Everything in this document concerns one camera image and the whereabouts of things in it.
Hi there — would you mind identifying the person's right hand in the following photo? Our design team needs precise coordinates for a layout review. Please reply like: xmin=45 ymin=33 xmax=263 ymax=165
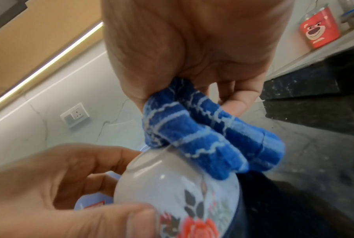
xmin=100 ymin=0 xmax=295 ymax=117

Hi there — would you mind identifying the person's left hand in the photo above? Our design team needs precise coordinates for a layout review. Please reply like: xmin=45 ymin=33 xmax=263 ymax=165
xmin=0 ymin=143 xmax=160 ymax=238

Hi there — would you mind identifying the small lavender bowl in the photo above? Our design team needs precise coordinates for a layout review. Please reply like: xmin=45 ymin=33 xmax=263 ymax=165
xmin=74 ymin=169 xmax=122 ymax=210

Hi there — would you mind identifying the blue striped cloth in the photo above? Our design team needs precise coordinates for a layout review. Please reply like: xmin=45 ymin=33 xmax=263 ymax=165
xmin=142 ymin=76 xmax=287 ymax=181

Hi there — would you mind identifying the white floral bowl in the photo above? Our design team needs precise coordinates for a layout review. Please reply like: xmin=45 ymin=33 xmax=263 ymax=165
xmin=114 ymin=146 xmax=242 ymax=238

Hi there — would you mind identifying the led light strip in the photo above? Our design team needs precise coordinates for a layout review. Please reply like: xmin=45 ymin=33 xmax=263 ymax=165
xmin=0 ymin=21 xmax=104 ymax=117

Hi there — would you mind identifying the red bear cup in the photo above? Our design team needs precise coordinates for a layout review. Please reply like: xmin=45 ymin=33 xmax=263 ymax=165
xmin=299 ymin=5 xmax=342 ymax=49

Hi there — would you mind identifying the black plastic tray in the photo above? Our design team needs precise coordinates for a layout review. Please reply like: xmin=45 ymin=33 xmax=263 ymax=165
xmin=260 ymin=44 xmax=354 ymax=138

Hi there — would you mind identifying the steel sink drainboard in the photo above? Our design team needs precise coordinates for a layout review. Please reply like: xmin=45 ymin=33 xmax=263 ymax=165
xmin=265 ymin=25 xmax=354 ymax=82

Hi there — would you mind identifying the white wall socket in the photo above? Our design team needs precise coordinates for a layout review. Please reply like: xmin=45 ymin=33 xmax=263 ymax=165
xmin=60 ymin=103 xmax=91 ymax=127

